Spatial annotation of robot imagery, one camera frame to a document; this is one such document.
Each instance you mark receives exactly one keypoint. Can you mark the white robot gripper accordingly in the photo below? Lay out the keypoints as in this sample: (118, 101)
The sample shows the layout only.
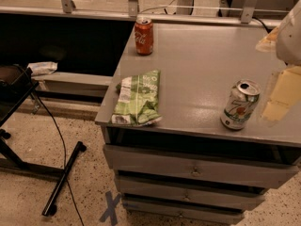
(290, 38)

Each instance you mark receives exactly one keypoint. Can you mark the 7up soda can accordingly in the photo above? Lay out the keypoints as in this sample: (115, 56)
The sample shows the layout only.
(244, 97)

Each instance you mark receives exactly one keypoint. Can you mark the red coca-cola can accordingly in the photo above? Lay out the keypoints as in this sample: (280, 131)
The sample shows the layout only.
(144, 36)

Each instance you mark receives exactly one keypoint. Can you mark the top grey drawer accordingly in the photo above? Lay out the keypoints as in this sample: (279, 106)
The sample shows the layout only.
(196, 167)

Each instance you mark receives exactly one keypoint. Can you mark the grey drawer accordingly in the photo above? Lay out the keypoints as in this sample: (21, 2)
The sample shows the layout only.
(187, 193)
(180, 210)
(196, 167)

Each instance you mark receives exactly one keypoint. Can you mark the grey drawer cabinet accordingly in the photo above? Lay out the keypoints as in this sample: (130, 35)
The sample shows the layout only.
(199, 64)

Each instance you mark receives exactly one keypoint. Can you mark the green chip bag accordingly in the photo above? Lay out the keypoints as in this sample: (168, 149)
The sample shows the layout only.
(138, 100)

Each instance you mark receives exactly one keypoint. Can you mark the middle grey drawer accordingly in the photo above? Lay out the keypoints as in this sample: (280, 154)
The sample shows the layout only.
(187, 193)

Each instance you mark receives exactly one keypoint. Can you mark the bottom grey drawer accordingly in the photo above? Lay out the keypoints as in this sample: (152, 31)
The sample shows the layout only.
(180, 210)

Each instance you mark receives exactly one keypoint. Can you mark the blue tape cross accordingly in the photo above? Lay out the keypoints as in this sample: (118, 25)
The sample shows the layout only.
(110, 211)

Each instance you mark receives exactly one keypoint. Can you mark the crumpled white wrapper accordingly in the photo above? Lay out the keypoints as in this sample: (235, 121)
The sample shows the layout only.
(42, 68)

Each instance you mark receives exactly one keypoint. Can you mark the black rolling stand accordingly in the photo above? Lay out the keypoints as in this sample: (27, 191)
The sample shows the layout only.
(16, 87)

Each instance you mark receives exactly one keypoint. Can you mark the metal railing frame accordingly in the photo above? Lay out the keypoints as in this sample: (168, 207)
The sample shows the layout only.
(161, 11)

